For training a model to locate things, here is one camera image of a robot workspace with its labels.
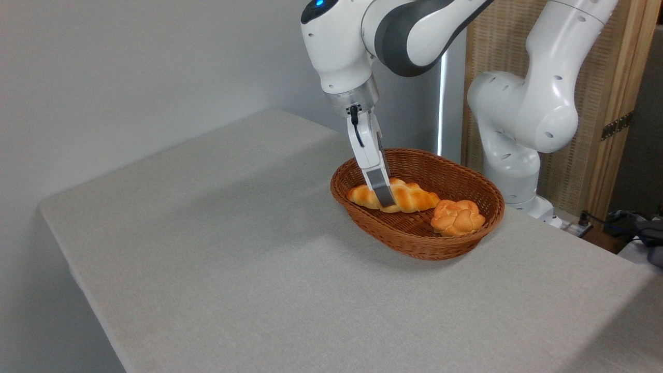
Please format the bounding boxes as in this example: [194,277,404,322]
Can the round knotted bread roll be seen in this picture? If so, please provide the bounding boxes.
[430,199,486,238]

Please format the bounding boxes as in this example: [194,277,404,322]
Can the dark grey bundle of equipment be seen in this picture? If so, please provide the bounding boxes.
[609,207,663,268]

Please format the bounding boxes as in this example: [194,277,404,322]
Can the long braided bread loaf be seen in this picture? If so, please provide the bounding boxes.
[347,178,441,213]

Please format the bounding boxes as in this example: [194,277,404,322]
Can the brown oval wicker basket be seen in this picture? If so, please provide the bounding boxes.
[330,148,506,261]

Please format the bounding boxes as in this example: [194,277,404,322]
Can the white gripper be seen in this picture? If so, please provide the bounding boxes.
[346,110,397,212]

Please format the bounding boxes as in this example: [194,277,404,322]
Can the grey fabric tablecloth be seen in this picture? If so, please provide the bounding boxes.
[39,109,663,373]

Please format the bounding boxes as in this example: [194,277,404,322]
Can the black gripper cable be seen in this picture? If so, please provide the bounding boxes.
[350,104,362,148]

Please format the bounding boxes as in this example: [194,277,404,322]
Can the black floor cable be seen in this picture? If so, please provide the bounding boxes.
[578,210,643,239]

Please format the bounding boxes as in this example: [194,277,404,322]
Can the metal screen hinge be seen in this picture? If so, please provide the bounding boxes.
[601,111,633,141]

